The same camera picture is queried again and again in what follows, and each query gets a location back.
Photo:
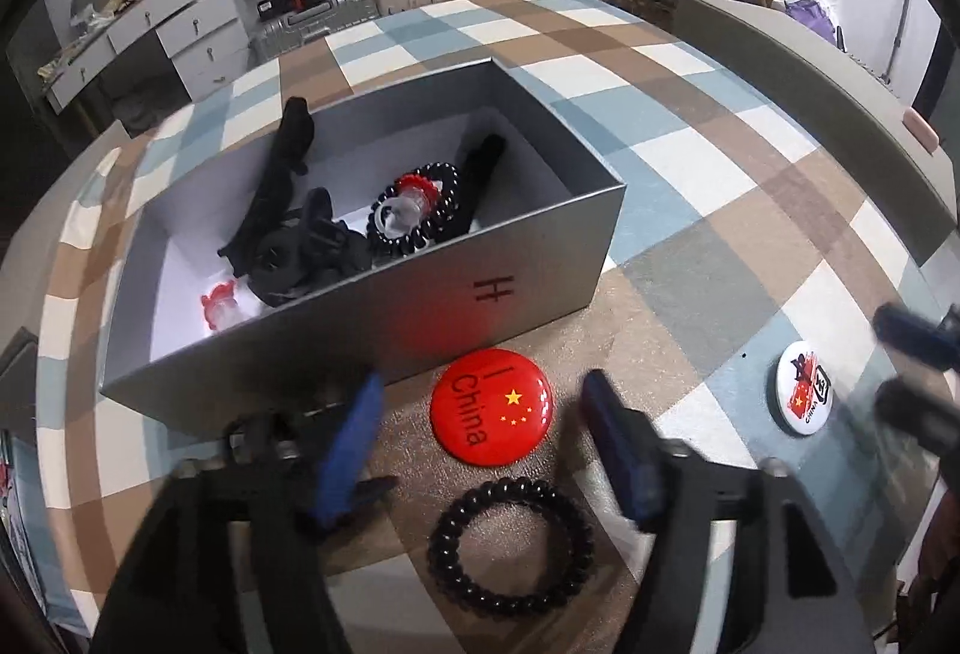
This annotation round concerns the red clear small hair clip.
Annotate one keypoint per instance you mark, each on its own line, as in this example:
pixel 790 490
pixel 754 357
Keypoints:
pixel 415 198

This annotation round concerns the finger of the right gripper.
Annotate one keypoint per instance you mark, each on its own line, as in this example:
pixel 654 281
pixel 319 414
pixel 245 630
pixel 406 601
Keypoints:
pixel 932 422
pixel 936 344

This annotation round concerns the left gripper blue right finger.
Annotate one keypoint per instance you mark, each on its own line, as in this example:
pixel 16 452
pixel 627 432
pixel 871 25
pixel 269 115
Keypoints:
pixel 629 449

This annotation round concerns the white dressing table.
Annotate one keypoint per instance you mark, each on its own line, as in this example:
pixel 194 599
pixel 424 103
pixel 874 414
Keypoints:
pixel 204 41

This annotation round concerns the red China flag badge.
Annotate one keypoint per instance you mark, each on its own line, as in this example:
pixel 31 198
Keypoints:
pixel 491 408

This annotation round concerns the plaid bed blanket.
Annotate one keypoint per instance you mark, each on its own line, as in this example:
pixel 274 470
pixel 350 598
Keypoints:
pixel 739 236

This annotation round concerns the grey open cardboard box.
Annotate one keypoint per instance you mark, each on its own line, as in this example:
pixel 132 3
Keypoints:
pixel 534 252

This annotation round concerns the white round flag badge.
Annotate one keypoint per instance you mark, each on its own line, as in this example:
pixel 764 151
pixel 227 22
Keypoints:
pixel 804 391

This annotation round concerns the small black hair claw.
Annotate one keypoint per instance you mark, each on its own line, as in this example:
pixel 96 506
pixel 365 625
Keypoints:
pixel 475 178

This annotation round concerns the silver suitcase lying flat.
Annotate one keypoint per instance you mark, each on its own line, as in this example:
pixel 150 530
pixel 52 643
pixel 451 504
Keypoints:
pixel 295 29

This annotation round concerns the large black hair claw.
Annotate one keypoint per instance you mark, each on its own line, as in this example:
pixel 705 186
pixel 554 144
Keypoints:
pixel 309 252

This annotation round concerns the long black hair claw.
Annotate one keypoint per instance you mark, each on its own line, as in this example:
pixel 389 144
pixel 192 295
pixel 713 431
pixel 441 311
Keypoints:
pixel 286 159

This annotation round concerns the purple bag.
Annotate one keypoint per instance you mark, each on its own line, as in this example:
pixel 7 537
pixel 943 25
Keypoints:
pixel 818 17

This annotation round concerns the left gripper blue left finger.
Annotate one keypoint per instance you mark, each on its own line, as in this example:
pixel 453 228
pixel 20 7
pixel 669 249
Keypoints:
pixel 346 453

